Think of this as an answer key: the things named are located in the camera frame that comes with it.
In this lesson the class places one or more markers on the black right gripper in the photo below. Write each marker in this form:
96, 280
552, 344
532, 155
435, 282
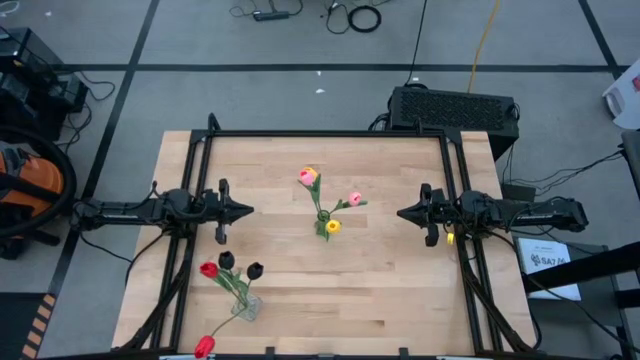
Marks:
442, 210

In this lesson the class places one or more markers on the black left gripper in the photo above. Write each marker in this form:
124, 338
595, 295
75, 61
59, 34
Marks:
215, 207

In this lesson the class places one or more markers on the black artificial tulip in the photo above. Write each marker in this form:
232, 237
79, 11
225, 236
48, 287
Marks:
226, 260

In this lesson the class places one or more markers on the pink tulip spread leaves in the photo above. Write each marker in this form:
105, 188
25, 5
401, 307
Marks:
355, 198

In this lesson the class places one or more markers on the red tulip with leaves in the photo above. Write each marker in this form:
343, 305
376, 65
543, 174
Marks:
209, 270

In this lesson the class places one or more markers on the yellow artificial tulip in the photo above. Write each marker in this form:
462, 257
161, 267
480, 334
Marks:
333, 227
313, 170

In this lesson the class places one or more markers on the red tulip bare stem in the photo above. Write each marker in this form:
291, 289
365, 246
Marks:
205, 346

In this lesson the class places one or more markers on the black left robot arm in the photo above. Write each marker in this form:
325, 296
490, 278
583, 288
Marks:
125, 212

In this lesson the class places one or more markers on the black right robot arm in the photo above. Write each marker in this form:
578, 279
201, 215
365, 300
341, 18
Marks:
530, 215

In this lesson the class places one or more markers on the green glass vase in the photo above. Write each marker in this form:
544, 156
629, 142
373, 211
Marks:
320, 230

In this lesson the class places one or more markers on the clear glass vase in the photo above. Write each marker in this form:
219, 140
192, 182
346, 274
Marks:
252, 311

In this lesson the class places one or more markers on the black power adapter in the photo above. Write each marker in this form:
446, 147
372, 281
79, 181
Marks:
517, 192

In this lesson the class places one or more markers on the black computer case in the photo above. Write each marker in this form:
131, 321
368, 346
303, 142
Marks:
450, 112

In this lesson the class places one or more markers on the white paper sign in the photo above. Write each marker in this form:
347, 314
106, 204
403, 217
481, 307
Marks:
550, 260

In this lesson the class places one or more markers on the orange vacuum cleaner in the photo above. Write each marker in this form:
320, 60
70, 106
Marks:
35, 175
71, 172

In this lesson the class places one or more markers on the black power strip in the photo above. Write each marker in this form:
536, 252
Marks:
270, 16

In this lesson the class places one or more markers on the small black electronics box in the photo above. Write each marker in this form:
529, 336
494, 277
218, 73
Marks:
70, 95

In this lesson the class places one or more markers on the black metal side stand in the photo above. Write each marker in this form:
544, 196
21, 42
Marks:
600, 310

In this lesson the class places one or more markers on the dark grey box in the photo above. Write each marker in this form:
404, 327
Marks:
632, 160

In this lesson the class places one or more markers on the white plastic object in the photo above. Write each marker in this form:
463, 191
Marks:
625, 105

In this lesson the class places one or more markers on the large black electronics box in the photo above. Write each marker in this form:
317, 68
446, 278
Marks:
25, 55

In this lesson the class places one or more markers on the black aluminium table frame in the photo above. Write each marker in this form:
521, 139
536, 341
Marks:
325, 133

